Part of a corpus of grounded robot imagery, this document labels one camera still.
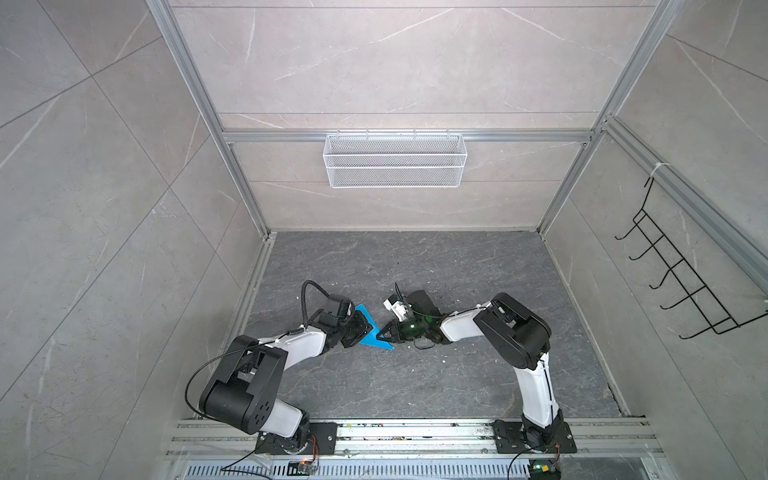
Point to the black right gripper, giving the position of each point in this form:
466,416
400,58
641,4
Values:
395,330

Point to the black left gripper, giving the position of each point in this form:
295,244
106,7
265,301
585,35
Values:
364,325

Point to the blue square paper sheet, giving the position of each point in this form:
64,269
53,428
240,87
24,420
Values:
371,339

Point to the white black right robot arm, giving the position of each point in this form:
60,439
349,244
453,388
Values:
519,336

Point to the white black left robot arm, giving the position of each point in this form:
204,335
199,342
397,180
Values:
242,392

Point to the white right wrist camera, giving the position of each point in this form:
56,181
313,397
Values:
398,306

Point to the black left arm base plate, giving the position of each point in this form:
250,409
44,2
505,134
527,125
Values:
312,437

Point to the aluminium frame rail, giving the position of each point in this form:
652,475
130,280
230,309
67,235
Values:
239,321

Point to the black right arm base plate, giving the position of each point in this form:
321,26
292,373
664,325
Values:
534,437

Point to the white wire mesh basket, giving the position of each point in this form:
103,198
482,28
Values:
359,161

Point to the aluminium front rail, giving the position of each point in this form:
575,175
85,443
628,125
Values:
425,438

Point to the black wire hook rack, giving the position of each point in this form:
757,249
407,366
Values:
710,309

